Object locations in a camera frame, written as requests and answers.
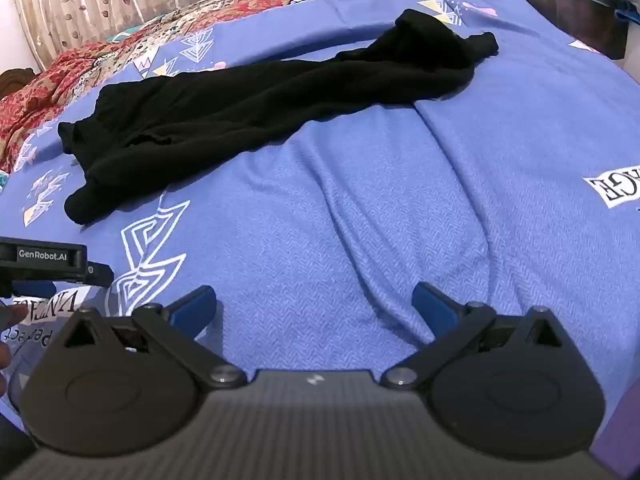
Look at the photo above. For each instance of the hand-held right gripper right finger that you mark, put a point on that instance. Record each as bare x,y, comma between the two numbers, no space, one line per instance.
435,310

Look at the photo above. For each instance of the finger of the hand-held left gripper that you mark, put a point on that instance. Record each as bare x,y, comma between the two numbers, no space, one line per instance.
100,275

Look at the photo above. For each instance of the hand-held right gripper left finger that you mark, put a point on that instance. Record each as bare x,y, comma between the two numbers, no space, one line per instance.
192,310

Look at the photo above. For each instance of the black pants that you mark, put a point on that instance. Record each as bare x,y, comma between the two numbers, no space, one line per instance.
225,105

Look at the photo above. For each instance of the person's left hand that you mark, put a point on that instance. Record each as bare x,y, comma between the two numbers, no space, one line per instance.
12,316

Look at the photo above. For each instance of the blue printed blanket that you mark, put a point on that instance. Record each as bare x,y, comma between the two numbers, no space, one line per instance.
350,185

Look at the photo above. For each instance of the dark brown cloth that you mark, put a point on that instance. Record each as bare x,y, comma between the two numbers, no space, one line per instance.
15,81

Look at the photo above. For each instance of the red floral quilt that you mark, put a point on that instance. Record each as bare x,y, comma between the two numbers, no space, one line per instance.
75,60

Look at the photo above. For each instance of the purple cloth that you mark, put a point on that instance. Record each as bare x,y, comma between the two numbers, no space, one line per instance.
622,435

